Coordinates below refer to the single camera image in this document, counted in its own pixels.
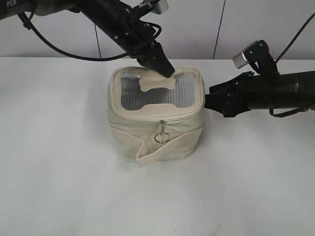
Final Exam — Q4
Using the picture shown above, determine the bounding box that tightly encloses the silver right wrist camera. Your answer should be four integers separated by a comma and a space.
232, 40, 280, 76

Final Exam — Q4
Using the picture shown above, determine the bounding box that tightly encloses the cream fabric zipper bag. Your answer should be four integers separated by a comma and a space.
108, 67, 205, 167

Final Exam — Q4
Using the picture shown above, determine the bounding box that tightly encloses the metal zipper pull ring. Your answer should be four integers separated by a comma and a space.
154, 119, 170, 144

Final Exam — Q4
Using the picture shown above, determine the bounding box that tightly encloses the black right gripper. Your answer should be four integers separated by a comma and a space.
204, 72, 273, 118

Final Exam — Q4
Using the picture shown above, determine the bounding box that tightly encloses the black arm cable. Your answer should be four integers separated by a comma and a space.
17, 9, 163, 61
269, 11, 315, 118

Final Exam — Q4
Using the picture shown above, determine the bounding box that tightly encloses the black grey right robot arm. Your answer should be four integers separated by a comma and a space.
205, 71, 315, 118

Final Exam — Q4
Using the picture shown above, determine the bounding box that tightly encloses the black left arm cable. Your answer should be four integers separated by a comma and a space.
17, 9, 163, 61

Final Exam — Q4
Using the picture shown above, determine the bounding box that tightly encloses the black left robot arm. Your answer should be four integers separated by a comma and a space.
0, 0, 175, 78

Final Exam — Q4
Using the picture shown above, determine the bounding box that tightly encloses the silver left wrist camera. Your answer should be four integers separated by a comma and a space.
138, 0, 169, 15

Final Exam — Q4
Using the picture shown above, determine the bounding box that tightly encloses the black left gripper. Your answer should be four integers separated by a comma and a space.
94, 4, 175, 78

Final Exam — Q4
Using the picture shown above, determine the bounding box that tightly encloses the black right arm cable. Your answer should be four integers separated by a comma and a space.
269, 11, 315, 118

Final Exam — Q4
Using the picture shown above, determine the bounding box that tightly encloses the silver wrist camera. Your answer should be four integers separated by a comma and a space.
138, 0, 169, 15
232, 40, 280, 76

